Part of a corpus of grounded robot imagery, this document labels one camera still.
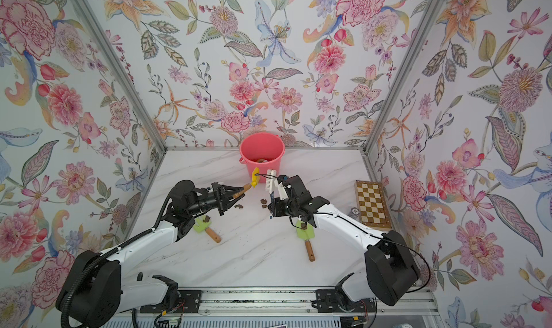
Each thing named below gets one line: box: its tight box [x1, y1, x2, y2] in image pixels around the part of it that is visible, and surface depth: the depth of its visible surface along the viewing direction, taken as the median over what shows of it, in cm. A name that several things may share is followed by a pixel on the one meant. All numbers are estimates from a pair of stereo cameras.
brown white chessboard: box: [354, 179, 393, 231], surface depth 98 cm
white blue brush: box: [265, 169, 278, 220], surface depth 83 cm
